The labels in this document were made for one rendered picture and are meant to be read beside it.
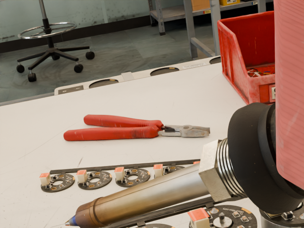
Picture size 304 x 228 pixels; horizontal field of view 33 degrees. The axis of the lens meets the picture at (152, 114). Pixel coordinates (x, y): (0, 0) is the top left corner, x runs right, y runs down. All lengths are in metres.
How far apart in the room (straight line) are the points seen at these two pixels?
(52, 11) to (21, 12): 0.27
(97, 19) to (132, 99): 4.06
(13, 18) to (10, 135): 4.09
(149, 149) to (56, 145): 0.09
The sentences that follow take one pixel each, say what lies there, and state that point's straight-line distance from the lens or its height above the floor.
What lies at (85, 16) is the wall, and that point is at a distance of 4.55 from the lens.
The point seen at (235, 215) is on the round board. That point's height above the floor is 0.81.
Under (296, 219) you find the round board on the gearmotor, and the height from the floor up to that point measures 0.81.
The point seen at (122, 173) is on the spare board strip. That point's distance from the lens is 0.36.
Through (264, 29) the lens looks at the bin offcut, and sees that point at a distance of 0.55.
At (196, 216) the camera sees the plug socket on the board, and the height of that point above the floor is 0.82.
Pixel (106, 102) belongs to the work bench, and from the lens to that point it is 0.52.
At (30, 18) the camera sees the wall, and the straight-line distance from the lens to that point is 4.56.
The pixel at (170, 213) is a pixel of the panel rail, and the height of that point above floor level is 0.81.
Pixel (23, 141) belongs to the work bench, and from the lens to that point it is 0.47.
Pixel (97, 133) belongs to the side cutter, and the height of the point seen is 0.76.
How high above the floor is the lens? 0.92
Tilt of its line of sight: 21 degrees down
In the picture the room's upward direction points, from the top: 9 degrees counter-clockwise
